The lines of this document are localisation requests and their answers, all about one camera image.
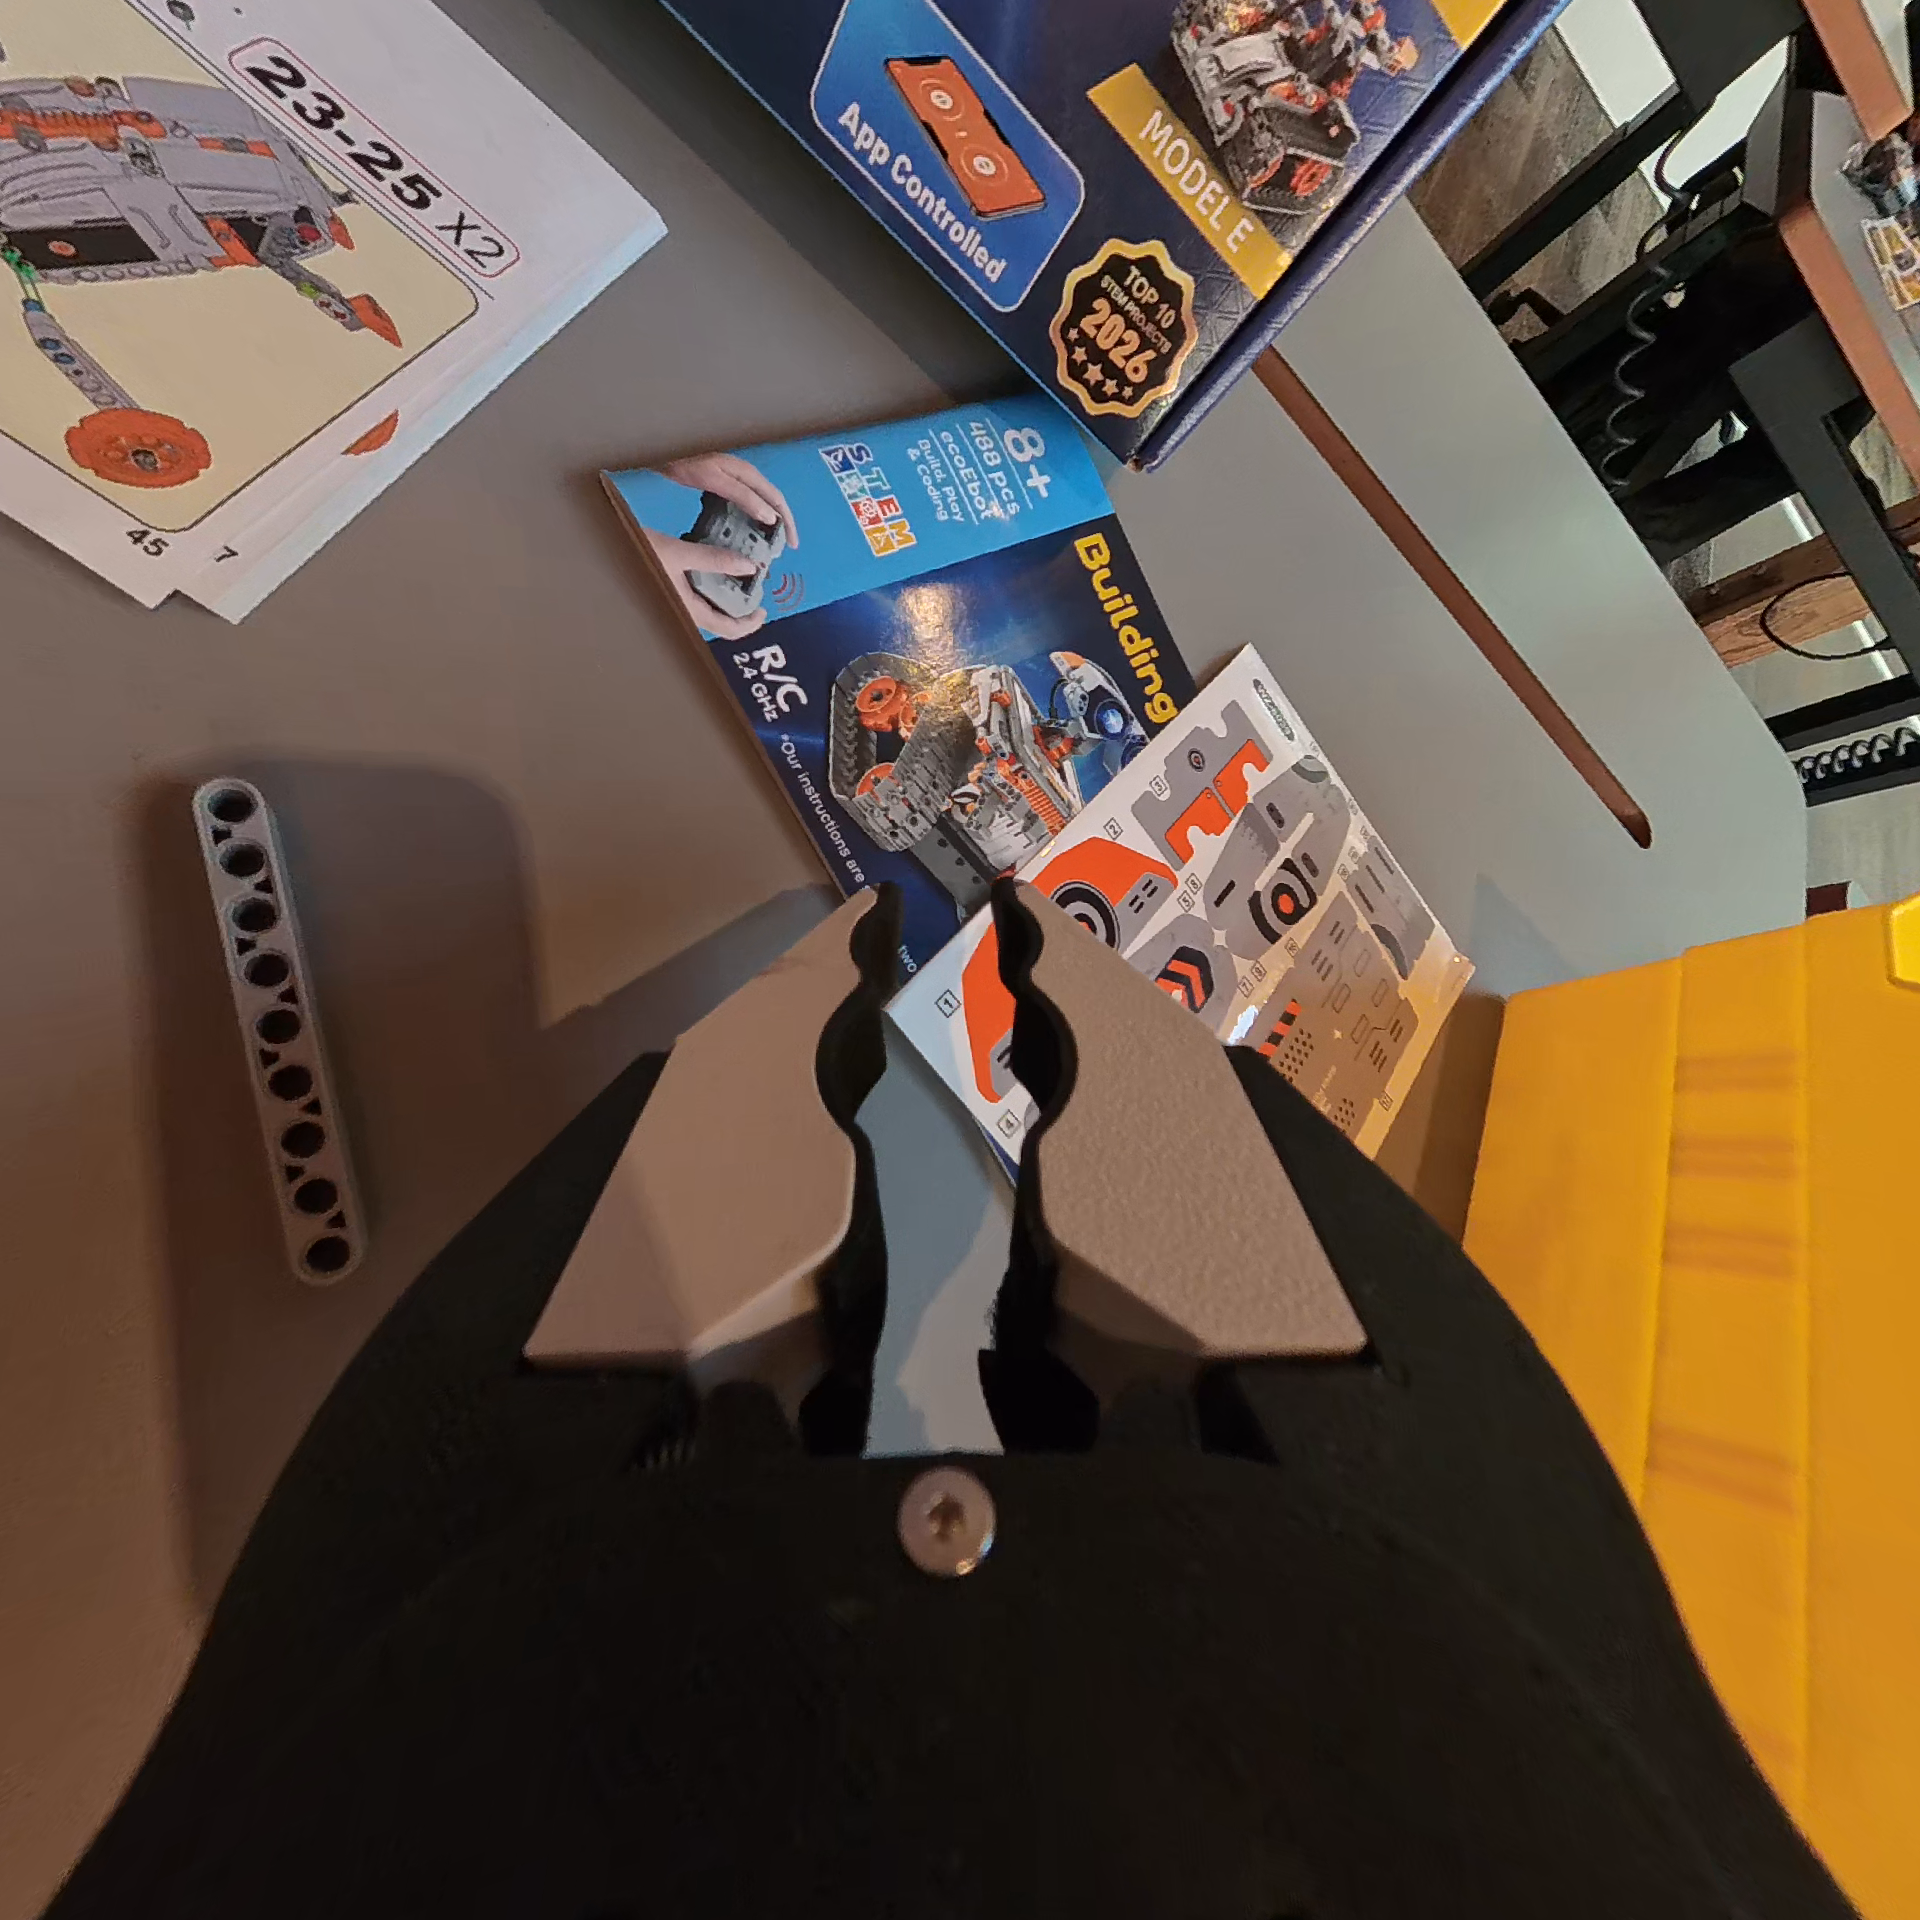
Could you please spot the long grey holed beam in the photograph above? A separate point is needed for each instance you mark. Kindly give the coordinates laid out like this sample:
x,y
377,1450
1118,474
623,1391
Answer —
x,y
279,1037

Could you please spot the open white instruction booklet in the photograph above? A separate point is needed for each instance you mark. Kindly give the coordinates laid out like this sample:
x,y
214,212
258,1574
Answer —
x,y
495,344

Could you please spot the closed blue instruction booklet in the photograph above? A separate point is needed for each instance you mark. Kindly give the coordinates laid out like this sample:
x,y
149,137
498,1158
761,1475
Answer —
x,y
899,600

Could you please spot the grey desk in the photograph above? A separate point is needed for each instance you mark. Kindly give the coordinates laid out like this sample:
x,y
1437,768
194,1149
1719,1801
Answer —
x,y
452,707

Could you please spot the robot sticker sheet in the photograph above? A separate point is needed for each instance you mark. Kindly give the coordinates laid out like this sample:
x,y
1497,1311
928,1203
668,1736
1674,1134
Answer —
x,y
1273,899

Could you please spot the wooden plank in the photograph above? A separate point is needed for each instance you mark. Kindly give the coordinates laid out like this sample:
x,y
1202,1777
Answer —
x,y
1771,608

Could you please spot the blue toy robot box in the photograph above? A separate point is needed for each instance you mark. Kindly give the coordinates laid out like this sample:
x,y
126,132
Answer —
x,y
1199,89

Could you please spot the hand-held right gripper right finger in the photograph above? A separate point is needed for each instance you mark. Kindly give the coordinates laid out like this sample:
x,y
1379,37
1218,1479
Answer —
x,y
1187,1198

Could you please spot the yellow plastic bin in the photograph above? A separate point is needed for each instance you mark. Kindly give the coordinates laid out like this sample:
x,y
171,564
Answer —
x,y
1726,1351

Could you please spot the brown-topped background table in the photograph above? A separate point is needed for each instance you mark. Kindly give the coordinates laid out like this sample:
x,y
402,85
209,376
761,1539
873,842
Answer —
x,y
1801,435

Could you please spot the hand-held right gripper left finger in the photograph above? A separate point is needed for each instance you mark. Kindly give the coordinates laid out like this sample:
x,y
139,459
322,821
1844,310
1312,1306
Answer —
x,y
706,1198

